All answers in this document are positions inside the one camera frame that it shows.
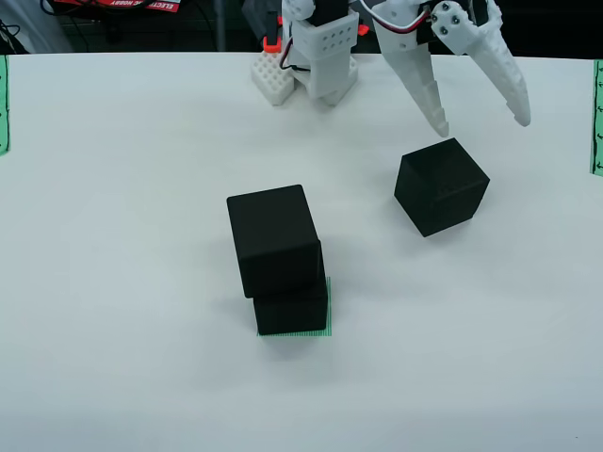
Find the black clamp with orange tips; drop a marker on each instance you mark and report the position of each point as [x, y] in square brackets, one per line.
[363, 29]
[272, 44]

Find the green striped square marker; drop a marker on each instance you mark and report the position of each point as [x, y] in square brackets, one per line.
[329, 325]

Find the black printed cube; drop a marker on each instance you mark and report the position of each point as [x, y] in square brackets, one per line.
[278, 240]
[292, 311]

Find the black cube with patterned face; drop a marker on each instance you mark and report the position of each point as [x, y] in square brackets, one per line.
[438, 188]

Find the red printed package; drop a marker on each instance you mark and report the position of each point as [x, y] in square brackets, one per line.
[160, 4]

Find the thin grey pole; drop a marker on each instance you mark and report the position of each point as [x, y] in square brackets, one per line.
[220, 23]

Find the white background panel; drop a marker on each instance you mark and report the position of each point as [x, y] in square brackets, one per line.
[42, 28]

